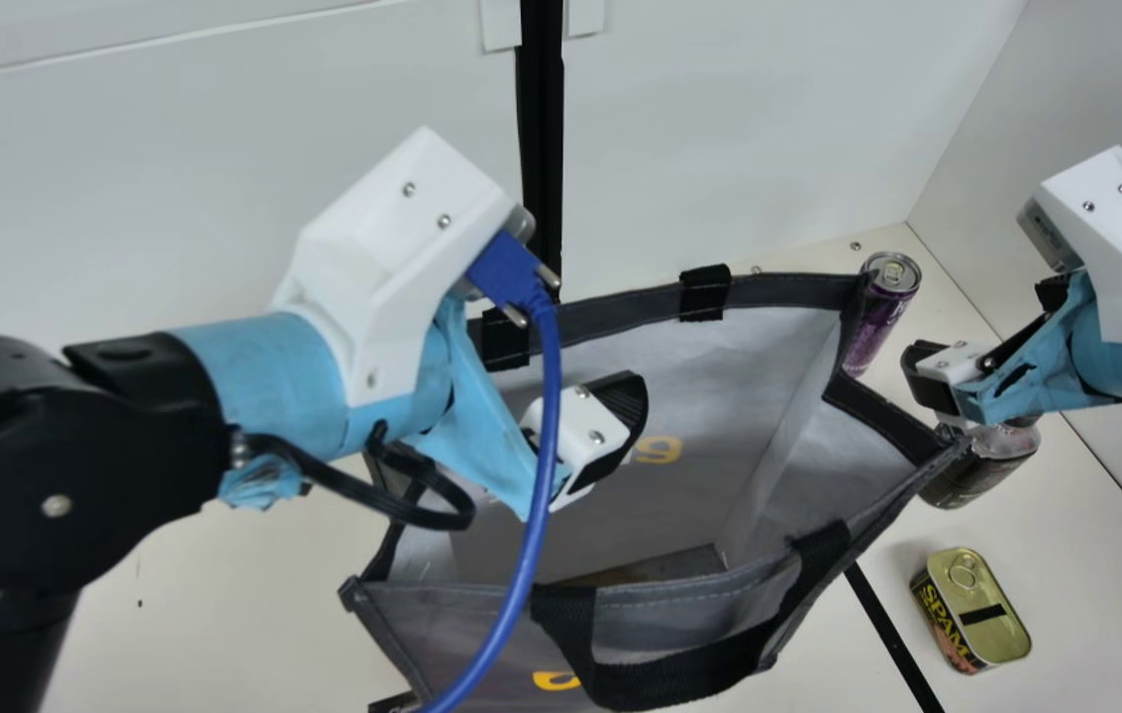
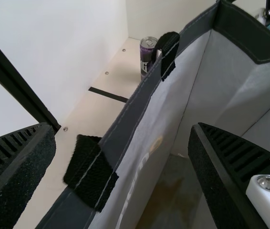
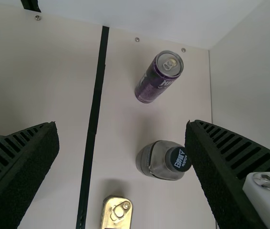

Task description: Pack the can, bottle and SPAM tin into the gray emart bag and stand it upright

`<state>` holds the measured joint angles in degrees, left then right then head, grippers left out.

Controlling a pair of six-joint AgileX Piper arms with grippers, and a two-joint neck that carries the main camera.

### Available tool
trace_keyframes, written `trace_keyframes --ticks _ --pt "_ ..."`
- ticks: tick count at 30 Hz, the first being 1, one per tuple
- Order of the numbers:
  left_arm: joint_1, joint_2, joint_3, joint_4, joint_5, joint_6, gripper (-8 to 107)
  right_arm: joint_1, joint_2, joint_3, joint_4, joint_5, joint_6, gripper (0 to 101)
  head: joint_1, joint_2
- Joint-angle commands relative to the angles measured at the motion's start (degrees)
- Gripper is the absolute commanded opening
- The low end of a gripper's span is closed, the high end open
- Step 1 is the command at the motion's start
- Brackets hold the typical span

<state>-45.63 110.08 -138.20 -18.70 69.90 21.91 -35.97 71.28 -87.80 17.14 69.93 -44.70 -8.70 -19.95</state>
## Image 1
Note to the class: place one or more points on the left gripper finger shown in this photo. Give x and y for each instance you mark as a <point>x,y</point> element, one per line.
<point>590,426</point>

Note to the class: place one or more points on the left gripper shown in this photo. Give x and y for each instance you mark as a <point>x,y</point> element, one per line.
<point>263,386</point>

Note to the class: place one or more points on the purple can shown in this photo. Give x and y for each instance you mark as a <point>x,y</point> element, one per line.
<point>872,317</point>

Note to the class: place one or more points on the rectangular gold tin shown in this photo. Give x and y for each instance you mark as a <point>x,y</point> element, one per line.
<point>971,609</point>

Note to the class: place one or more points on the black strip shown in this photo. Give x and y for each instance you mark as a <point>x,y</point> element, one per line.
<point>894,644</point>

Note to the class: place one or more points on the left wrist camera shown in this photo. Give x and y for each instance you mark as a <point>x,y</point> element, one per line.
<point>392,238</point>

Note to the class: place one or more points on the black post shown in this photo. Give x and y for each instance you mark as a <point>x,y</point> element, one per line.
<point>541,99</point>

